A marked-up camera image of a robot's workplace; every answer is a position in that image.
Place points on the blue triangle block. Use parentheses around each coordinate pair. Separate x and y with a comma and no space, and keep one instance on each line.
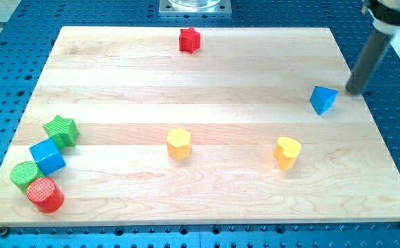
(322,99)

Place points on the robot arm end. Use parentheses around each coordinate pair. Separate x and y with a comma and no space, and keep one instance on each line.
(385,13)

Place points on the red star block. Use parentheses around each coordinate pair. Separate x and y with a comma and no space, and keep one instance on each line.
(189,40)

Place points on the green star block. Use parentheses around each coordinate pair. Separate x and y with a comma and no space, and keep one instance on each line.
(63,131)

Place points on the yellow hexagon block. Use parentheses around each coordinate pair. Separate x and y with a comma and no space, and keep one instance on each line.
(179,143)

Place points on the light wooden board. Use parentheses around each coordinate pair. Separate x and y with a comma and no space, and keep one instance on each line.
(127,87)

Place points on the yellow heart block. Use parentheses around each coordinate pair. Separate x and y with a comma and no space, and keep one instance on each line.
(286,152)

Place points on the blue cube block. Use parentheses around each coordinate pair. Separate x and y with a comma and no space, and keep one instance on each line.
(47,156)

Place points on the red cylinder block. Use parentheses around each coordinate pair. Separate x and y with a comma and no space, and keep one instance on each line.
(45,195)

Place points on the green cylinder block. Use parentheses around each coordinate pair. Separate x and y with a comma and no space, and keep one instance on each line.
(24,173)

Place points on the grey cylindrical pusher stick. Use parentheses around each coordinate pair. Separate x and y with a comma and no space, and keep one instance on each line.
(371,55)

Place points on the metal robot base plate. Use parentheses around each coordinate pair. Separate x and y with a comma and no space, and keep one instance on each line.
(195,7)

